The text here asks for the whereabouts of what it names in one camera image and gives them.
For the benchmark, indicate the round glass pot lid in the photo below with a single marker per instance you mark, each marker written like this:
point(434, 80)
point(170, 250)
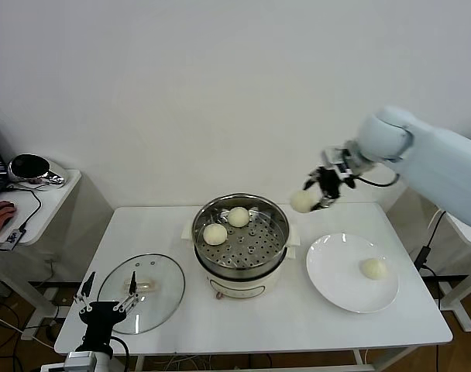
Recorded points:
point(162, 271)

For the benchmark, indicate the white steamed baozi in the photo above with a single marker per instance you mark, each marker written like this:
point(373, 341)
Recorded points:
point(373, 268)
point(302, 200)
point(215, 234)
point(238, 217)

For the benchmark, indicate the white electric cooker base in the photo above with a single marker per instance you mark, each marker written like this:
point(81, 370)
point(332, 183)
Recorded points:
point(239, 288)

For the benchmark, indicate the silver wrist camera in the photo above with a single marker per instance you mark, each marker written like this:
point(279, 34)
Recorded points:
point(80, 360)
point(336, 162)

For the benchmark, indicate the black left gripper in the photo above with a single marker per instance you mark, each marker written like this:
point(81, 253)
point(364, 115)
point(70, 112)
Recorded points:
point(102, 315)

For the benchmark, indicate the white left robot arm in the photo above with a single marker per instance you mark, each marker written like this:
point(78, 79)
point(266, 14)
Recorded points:
point(104, 362)

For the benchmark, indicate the grey usb hub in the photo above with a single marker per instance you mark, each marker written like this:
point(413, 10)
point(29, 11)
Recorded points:
point(11, 238)

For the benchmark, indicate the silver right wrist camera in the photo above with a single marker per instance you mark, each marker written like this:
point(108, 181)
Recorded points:
point(336, 162)

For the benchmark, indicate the perforated steel steamer basket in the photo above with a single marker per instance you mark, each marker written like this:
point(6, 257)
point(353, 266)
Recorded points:
point(258, 248)

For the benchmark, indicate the white side table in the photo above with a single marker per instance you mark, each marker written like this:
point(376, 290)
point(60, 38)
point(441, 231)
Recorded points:
point(53, 201)
point(458, 232)

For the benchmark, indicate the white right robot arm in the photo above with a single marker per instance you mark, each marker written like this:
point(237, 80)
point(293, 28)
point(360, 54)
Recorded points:
point(433, 155)

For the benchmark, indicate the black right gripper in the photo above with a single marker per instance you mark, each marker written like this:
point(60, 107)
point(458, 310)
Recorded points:
point(330, 184)

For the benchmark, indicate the white wall socket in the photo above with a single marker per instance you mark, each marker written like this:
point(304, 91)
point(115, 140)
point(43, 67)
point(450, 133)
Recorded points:
point(51, 259)

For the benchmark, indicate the round white plate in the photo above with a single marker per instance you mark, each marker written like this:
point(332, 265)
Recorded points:
point(336, 279)

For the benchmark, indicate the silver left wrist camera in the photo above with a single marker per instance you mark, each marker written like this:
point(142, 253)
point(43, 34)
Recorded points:
point(80, 360)

